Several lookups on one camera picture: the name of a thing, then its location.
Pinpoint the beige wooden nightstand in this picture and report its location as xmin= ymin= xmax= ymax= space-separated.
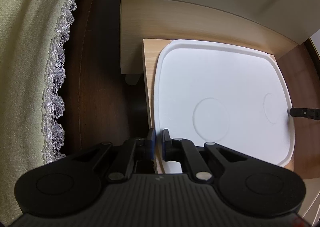
xmin=120 ymin=0 xmax=319 ymax=74

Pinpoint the white plastic bin lid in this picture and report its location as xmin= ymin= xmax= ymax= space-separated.
xmin=153 ymin=39 xmax=296 ymax=175

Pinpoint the yellow-green bed sheet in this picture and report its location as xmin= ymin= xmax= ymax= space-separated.
xmin=1 ymin=0 xmax=65 ymax=225

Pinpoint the white lace sheet trim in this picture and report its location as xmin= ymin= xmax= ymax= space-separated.
xmin=42 ymin=0 xmax=77 ymax=164

